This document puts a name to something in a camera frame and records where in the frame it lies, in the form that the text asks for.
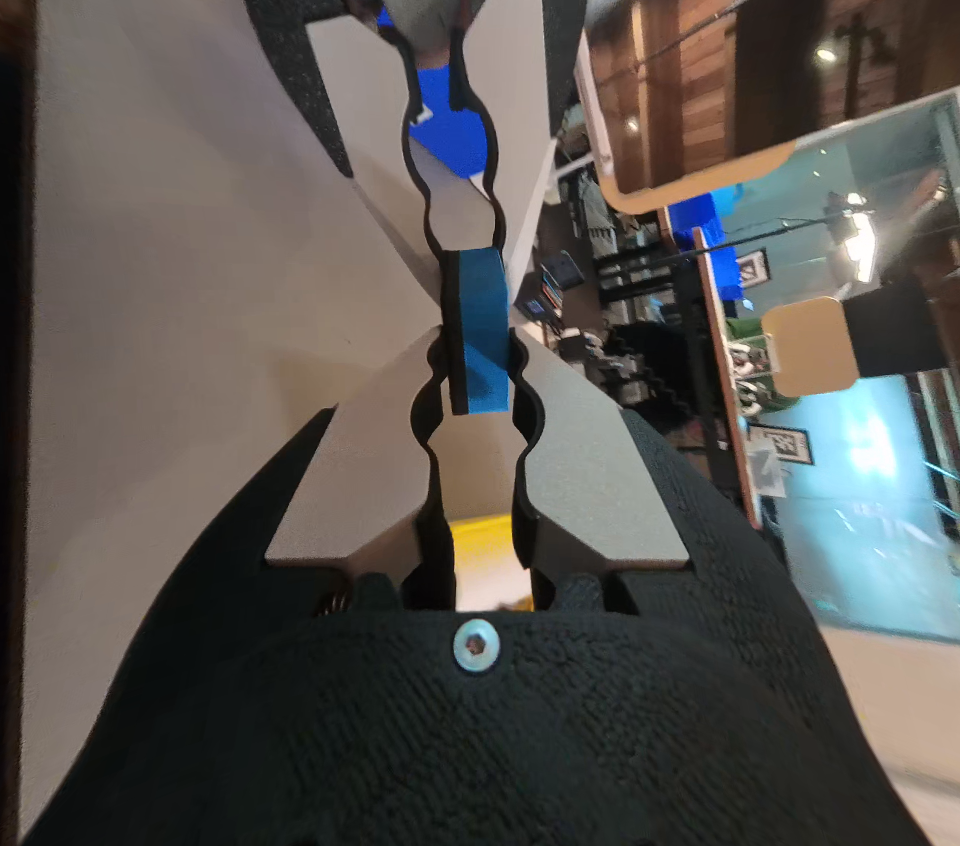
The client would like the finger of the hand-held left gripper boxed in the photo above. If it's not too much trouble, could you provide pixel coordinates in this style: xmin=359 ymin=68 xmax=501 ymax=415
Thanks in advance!
xmin=306 ymin=15 xmax=447 ymax=295
xmin=448 ymin=0 xmax=558 ymax=295

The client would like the blue plastic bin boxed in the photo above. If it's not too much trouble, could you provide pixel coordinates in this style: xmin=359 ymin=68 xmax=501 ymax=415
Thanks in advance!
xmin=375 ymin=9 xmax=490 ymax=181

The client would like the tan mirror board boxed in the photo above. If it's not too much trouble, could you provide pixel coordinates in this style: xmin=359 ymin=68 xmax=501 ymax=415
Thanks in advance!
xmin=761 ymin=297 xmax=861 ymax=398

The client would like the studio light on stand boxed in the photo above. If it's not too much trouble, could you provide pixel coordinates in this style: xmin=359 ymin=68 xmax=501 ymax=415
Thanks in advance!
xmin=690 ymin=192 xmax=880 ymax=284

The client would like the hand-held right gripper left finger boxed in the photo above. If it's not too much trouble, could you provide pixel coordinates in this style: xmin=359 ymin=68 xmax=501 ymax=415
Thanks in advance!
xmin=264 ymin=327 xmax=459 ymax=592

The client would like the light blue block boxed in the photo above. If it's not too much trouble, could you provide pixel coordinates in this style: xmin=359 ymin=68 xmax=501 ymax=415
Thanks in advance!
xmin=442 ymin=248 xmax=511 ymax=415

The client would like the black hanging panel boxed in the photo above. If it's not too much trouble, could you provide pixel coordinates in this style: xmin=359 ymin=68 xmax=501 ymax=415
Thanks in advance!
xmin=840 ymin=276 xmax=948 ymax=378

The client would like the clipboard on white stand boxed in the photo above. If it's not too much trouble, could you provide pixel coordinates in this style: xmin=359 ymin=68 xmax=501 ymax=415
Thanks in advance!
xmin=576 ymin=0 xmax=960 ymax=217

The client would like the small blue storage bin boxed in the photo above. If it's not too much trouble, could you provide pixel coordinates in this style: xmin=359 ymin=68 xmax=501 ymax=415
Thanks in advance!
xmin=666 ymin=193 xmax=742 ymax=301

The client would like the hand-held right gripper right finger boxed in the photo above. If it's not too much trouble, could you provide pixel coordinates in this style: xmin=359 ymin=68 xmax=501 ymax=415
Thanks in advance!
xmin=510 ymin=328 xmax=691 ymax=592

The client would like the yellow plastic bin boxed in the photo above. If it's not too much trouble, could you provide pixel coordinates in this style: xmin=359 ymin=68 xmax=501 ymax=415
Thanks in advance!
xmin=448 ymin=514 xmax=535 ymax=613

